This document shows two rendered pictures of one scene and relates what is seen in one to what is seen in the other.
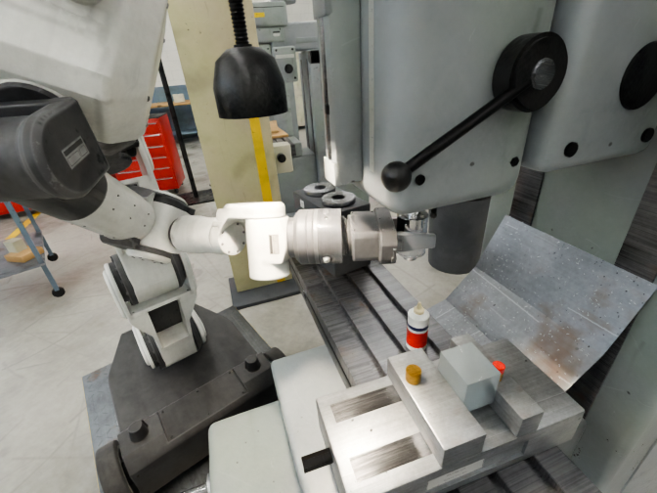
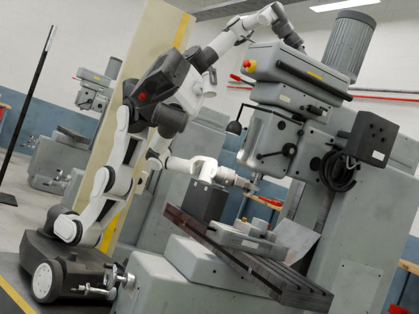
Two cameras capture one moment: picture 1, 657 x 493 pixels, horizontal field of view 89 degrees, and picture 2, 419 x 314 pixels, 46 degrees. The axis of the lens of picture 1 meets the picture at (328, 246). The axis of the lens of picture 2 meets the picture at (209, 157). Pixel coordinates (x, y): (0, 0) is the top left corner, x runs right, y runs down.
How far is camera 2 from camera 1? 194 cm
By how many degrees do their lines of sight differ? 30
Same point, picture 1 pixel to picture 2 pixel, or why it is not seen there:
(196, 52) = not seen: hidden behind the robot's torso
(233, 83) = (234, 126)
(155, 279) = (123, 183)
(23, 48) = (186, 99)
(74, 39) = (192, 101)
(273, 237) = (213, 169)
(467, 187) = (272, 170)
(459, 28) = (278, 136)
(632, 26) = (312, 151)
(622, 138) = (310, 177)
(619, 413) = not seen: hidden behind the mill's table
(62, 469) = not seen: outside the picture
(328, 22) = (253, 124)
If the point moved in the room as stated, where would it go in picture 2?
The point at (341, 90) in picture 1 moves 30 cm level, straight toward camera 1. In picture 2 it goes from (250, 137) to (264, 137)
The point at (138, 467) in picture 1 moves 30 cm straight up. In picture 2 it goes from (71, 271) to (93, 210)
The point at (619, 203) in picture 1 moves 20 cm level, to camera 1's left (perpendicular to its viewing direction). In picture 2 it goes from (317, 209) to (281, 197)
